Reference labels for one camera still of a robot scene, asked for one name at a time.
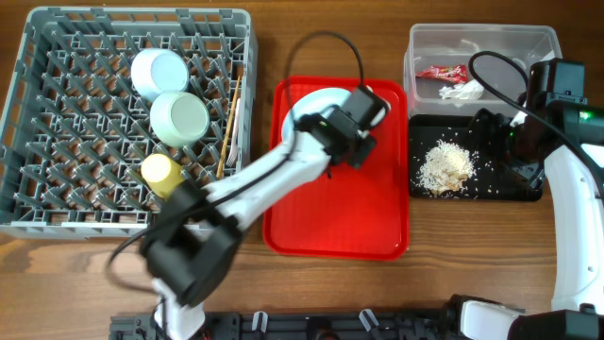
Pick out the white tissue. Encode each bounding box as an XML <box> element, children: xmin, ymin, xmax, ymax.
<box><xmin>439</xmin><ymin>79</ymin><xmax>484</xmax><ymax>100</ymax></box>

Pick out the rice food waste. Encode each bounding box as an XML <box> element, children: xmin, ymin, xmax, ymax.
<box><xmin>412</xmin><ymin>140</ymin><xmax>496</xmax><ymax>198</ymax></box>

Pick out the large light blue plate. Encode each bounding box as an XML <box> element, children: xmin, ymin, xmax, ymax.
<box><xmin>281</xmin><ymin>87</ymin><xmax>351</xmax><ymax>140</ymax></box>

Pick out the red snack wrapper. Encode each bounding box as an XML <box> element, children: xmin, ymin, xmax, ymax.
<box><xmin>415</xmin><ymin>64</ymin><xmax>469</xmax><ymax>84</ymax></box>

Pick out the white plastic fork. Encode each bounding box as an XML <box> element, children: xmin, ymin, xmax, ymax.
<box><xmin>226</xmin><ymin>98</ymin><xmax>241</xmax><ymax>166</ymax></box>

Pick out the wooden chopstick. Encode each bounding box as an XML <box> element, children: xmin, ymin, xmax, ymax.
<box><xmin>216</xmin><ymin>76</ymin><xmax>243</xmax><ymax>179</ymax></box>

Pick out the green bowl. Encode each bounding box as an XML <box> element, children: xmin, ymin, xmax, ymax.
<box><xmin>150</xmin><ymin>92</ymin><xmax>210</xmax><ymax>147</ymax></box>

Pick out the yellow cup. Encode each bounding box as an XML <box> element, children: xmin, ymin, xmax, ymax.
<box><xmin>141</xmin><ymin>153</ymin><xmax>184</xmax><ymax>198</ymax></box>

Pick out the small light blue bowl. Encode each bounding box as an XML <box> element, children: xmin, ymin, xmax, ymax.
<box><xmin>130</xmin><ymin>48</ymin><xmax>189</xmax><ymax>102</ymax></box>

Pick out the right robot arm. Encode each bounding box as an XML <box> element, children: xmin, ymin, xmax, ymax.
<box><xmin>460</xmin><ymin>101</ymin><xmax>603</xmax><ymax>339</ymax></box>

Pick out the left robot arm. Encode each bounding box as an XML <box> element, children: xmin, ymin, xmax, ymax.
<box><xmin>140</xmin><ymin>106</ymin><xmax>386</xmax><ymax>339</ymax></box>

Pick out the grey dishwasher rack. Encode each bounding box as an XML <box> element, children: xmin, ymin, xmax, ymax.
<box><xmin>1</xmin><ymin>7</ymin><xmax>258</xmax><ymax>239</ymax></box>

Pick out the black tray bin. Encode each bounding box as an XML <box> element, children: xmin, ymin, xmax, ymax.
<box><xmin>409</xmin><ymin>114</ymin><xmax>544</xmax><ymax>201</ymax></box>

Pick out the red plastic tray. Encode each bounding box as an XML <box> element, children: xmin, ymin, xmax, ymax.
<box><xmin>263</xmin><ymin>79</ymin><xmax>410</xmax><ymax>261</ymax></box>

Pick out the clear plastic bin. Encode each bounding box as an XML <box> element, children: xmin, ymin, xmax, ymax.
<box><xmin>403</xmin><ymin>24</ymin><xmax>562</xmax><ymax>117</ymax></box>

